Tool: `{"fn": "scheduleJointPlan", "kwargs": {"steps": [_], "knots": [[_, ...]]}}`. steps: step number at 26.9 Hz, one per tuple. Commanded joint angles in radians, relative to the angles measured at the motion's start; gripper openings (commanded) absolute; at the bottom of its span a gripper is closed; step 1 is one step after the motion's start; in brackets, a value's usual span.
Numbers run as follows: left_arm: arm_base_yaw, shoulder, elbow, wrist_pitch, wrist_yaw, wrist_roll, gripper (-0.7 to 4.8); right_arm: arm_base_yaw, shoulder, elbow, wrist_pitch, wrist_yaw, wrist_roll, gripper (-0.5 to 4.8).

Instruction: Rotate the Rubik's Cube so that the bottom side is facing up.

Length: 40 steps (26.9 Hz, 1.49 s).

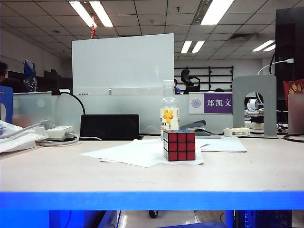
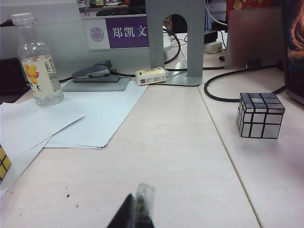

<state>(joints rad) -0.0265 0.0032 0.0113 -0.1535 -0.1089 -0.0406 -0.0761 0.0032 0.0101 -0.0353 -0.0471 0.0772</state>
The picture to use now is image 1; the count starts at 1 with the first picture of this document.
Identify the white power strip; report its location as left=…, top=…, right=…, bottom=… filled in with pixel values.
left=44, top=125, right=74, bottom=140

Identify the black flat base plate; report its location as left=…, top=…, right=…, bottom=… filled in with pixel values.
left=79, top=135, right=145, bottom=141

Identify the black cable loop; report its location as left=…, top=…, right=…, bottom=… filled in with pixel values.
left=283, top=133, right=304, bottom=143

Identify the dark office chair back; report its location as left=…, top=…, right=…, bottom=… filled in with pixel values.
left=0, top=77, right=24, bottom=93

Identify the red snack bag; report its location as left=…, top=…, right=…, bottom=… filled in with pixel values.
left=282, top=78, right=304, bottom=95

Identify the plastic bag with papers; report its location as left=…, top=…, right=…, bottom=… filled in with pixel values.
left=0, top=120, right=49, bottom=153

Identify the pink frosted panel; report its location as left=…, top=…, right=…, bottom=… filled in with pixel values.
left=287, top=92, right=304, bottom=133

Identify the white USB cable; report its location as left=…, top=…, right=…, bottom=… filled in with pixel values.
left=257, top=58, right=295, bottom=76

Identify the black shelf rack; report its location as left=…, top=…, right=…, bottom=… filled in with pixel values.
left=174, top=66, right=235, bottom=92

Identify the blue crystal trophy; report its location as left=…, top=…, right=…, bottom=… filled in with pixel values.
left=23, top=59, right=38, bottom=93

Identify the purple and white name sign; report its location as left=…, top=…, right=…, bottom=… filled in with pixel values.
left=189, top=92, right=233, bottom=114

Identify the small white desk fan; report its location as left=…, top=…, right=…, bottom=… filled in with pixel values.
left=246, top=99, right=259, bottom=112

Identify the black monitor power cable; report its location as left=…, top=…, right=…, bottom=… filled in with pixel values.
left=58, top=91, right=86, bottom=116

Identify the grey power strip cable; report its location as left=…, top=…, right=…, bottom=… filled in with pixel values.
left=37, top=132, right=80, bottom=147

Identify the grey metal bookend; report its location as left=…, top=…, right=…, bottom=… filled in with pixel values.
left=232, top=75, right=278, bottom=138

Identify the blue table frame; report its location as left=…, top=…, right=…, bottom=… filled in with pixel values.
left=0, top=191, right=304, bottom=228

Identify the grey stapler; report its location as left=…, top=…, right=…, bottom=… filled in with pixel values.
left=180, top=120, right=222, bottom=139

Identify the Rubik's cube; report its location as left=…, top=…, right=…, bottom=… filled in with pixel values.
left=162, top=130, right=197, bottom=162

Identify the grey plug with cable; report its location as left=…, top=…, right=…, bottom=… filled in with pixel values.
left=0, top=119, right=57, bottom=140

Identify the black office chair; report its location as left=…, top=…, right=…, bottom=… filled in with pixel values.
left=180, top=68, right=201, bottom=95

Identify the black rectangular box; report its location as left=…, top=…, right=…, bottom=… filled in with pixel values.
left=80, top=114, right=140, bottom=140

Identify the white paper sheet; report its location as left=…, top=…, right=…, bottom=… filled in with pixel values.
left=194, top=136, right=247, bottom=153
left=80, top=138, right=205, bottom=168

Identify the clear bottle with orange label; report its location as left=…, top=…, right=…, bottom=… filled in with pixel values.
left=160, top=80, right=180, bottom=141

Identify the small white adapter box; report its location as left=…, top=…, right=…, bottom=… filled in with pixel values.
left=223, top=127, right=251, bottom=138

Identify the frosted glass desk partition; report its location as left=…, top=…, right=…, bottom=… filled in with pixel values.
left=13, top=91, right=233, bottom=135

